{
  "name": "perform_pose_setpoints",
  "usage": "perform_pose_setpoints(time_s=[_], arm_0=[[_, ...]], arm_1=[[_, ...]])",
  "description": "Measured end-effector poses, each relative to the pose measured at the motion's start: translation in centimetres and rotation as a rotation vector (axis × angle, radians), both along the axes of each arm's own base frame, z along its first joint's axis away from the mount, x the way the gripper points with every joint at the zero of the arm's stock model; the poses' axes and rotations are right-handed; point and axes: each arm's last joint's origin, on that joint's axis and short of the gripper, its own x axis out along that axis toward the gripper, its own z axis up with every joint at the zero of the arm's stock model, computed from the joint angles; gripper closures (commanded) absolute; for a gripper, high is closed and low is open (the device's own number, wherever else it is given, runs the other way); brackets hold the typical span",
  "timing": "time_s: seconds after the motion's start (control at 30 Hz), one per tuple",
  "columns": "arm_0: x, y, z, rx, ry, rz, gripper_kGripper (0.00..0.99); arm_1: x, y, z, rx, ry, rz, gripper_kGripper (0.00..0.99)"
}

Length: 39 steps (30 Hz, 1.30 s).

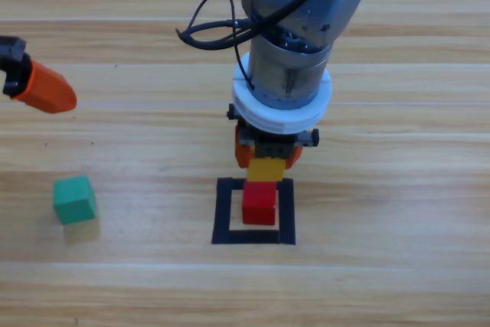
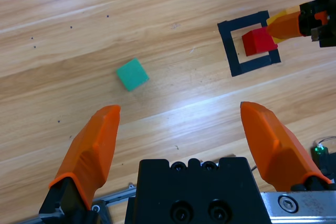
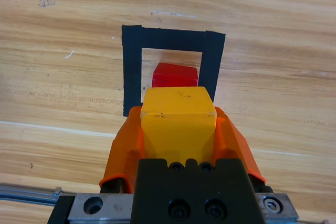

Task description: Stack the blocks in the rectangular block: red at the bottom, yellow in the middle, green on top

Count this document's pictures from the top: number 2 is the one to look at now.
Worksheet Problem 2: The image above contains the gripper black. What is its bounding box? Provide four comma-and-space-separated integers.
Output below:
266, 0, 336, 49

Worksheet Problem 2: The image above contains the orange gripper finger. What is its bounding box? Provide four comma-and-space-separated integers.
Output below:
239, 101, 336, 193
38, 104, 121, 224

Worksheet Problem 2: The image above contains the yellow wooden cube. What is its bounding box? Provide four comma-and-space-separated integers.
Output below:
266, 5, 301, 45

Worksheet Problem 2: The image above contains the red wooden cube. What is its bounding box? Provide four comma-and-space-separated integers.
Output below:
241, 27, 278, 57

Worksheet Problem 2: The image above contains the green wooden cube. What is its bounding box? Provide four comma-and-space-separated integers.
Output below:
115, 57, 150, 92

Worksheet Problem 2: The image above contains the black dongle with green light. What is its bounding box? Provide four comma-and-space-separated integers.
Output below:
311, 144, 336, 180

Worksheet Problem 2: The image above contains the black tape square outline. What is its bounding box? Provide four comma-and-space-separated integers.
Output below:
217, 10, 281, 77

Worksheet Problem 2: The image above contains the grey aluminium rail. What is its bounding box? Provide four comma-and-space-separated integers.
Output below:
89, 184, 138, 210

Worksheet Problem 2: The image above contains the thin white wire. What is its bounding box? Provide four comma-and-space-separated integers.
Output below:
314, 135, 336, 148

